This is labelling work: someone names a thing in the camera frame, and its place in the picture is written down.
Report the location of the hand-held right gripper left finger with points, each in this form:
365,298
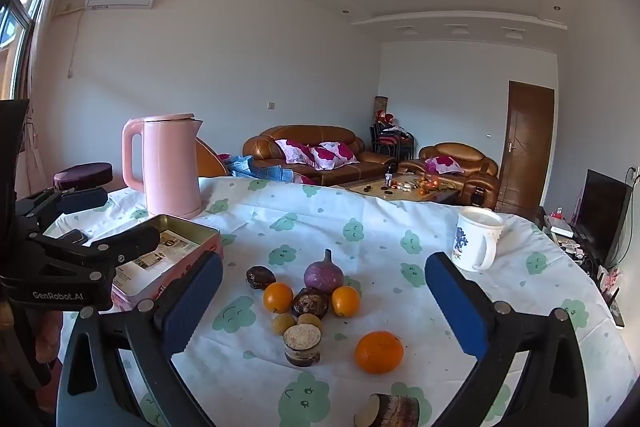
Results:
192,302

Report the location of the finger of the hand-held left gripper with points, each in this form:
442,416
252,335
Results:
82,201
125,239

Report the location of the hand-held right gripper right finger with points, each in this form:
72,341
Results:
455,307

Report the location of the gold metal tin box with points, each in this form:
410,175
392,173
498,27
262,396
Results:
192,227

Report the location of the small smooth orange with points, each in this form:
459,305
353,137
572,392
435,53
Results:
278,297
345,301

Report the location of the large rough orange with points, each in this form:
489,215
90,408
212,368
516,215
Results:
379,353

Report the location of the cut taro piece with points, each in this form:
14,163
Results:
395,412
301,346

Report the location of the small yellow fruit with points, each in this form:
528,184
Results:
283,323
310,321

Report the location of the purple round radish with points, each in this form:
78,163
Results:
323,277

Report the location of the maroon padded stool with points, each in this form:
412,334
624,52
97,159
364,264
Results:
82,173

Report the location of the dark flat object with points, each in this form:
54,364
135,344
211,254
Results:
72,236

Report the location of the white paper leaflets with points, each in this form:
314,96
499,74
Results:
175,245

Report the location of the white mug with blue print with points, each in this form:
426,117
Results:
472,242

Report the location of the pale pink curtain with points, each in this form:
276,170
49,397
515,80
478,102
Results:
40,147

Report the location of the pink electric kettle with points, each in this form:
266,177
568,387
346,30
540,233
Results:
170,167

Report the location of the wooden chair back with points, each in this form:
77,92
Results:
210,162

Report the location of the dark brown rough fruit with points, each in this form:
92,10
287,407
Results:
310,303

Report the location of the blue checked cloth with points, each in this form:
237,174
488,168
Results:
245,164

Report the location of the pink floral pillow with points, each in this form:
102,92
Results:
295,152
442,164
334,154

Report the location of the small dark bottle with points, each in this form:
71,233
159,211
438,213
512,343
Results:
387,179

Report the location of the wooden coffee table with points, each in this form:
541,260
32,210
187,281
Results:
372,186

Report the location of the white tablecloth with green clouds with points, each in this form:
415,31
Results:
320,227

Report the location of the brown leather armchair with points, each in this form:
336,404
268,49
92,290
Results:
450,152

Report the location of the white air conditioner pipe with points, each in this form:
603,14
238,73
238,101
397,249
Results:
76,42

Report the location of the black television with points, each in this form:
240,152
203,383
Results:
602,212

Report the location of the brown wooden door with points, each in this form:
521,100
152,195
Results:
525,142

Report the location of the stacked dark chairs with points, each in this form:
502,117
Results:
387,139

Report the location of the red stuffed toy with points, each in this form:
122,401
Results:
385,117

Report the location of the brown leather sofa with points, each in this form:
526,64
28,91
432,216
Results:
320,134

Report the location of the tall patterned tube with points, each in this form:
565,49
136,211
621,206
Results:
381,103

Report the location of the wall socket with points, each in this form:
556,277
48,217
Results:
634,173

